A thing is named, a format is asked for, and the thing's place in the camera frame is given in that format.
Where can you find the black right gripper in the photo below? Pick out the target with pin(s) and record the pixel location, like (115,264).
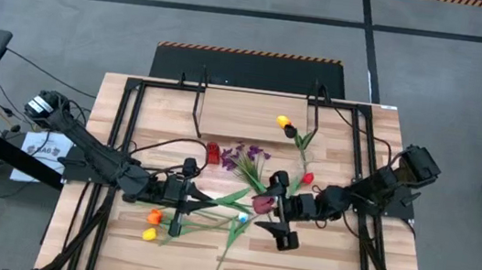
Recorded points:
(301,209)

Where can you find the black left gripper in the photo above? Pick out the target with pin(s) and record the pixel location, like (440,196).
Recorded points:
(169,191)

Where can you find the dark maroon tulip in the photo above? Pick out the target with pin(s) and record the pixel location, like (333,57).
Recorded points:
(262,204)

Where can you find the white blue tulip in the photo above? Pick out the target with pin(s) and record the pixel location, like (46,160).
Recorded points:
(243,218)

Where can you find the orange tulip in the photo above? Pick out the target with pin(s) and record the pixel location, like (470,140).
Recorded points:
(155,217)

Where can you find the plain yellow tulip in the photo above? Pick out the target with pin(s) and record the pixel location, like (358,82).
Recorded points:
(149,234)

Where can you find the black tulip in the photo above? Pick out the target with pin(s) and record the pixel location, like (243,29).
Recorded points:
(290,131)

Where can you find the yellow tulip with red base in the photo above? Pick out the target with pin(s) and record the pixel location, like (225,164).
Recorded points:
(283,122)

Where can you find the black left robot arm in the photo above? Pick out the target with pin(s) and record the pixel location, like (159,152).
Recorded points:
(91,153)

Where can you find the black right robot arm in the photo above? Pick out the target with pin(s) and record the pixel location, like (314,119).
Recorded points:
(377,188)

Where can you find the wooden shelf with black frames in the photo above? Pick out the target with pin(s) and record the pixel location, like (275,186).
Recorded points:
(252,115)

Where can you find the purple artificial flower bunch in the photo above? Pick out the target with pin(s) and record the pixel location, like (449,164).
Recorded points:
(229,163)

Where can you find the red glass vase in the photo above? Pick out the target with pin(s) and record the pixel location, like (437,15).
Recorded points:
(212,153)

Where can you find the black floor mat striped edge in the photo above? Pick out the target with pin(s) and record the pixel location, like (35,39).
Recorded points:
(249,71)

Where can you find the white printed paper sheet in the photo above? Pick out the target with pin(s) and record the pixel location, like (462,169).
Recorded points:
(32,164)

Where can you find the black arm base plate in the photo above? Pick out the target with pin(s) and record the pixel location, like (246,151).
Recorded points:
(80,171)
(402,212)

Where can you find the black aluminium rig frame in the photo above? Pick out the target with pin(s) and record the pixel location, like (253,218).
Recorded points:
(132,83)

